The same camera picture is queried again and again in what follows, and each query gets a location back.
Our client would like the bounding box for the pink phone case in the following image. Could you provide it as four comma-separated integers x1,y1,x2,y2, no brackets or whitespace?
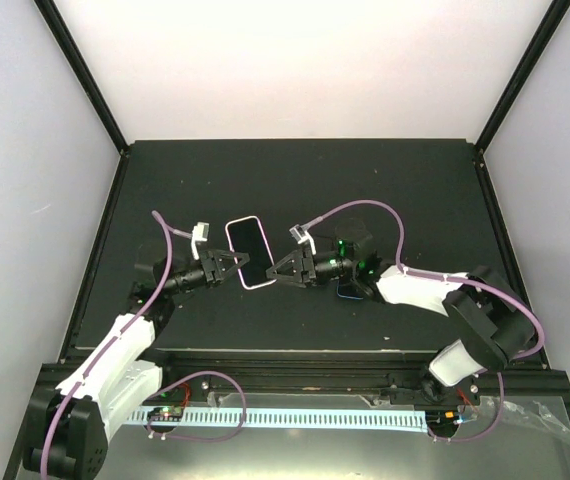
224,215,277,291

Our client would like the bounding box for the blue smartphone black screen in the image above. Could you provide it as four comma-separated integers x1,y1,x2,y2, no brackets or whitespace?
336,282,363,300

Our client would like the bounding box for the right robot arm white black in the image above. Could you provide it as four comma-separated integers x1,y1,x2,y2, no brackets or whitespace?
266,220,538,403

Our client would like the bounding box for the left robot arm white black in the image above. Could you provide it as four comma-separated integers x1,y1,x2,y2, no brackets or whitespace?
22,249,250,479

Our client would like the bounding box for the left circuit board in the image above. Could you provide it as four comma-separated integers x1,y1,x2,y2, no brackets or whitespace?
147,406,184,422

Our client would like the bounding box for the circuit board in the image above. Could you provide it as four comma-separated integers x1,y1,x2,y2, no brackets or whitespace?
147,406,184,422
425,410,470,426

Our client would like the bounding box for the right circuit board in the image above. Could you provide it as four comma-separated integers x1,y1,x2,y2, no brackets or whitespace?
425,410,470,426

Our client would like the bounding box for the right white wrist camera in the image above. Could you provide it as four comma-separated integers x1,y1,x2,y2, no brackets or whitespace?
289,224,316,255

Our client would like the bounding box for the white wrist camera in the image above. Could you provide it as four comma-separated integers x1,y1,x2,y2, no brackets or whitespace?
190,222,210,260
289,224,316,255

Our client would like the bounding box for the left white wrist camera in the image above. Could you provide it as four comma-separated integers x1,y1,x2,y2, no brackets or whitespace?
190,222,210,260

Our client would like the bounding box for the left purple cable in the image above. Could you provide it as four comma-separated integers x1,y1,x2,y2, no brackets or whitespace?
37,210,196,480

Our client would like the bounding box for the black aluminium frame rail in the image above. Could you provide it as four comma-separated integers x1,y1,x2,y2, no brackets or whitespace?
59,349,546,401

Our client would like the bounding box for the white slotted cable duct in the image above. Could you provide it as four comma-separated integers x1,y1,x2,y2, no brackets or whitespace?
125,406,427,433

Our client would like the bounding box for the left black frame post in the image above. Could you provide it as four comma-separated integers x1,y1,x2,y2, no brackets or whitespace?
33,0,131,154

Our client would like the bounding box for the black frame post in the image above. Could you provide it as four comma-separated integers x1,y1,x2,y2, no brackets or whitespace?
474,0,570,151
33,0,131,154

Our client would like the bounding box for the right black frame post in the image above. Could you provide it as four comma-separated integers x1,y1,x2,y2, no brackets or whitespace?
474,0,570,151

